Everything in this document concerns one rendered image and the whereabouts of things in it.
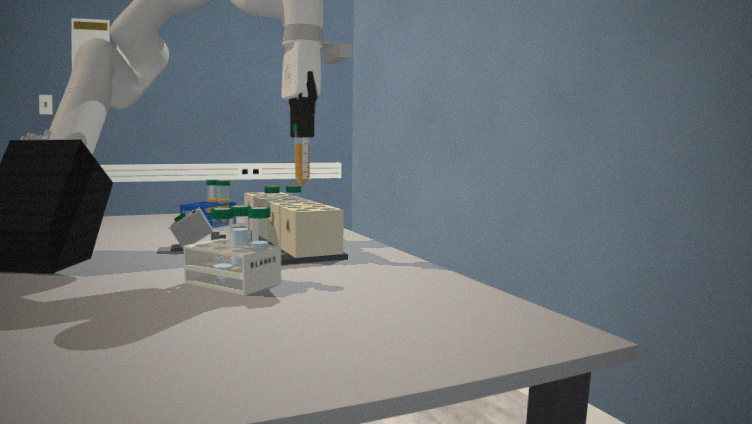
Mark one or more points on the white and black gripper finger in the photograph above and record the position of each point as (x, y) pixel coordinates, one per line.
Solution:
(294, 111)
(305, 120)

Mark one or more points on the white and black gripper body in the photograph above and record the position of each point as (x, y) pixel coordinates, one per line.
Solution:
(300, 56)

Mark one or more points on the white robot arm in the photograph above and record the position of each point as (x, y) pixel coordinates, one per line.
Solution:
(87, 98)

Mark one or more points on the clear plastic tube rack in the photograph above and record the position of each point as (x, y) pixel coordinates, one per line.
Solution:
(261, 268)

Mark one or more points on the blue tube rack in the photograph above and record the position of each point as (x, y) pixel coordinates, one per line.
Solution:
(186, 208)

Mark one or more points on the clear tube with green cap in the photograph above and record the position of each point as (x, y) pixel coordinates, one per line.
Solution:
(241, 228)
(259, 227)
(222, 219)

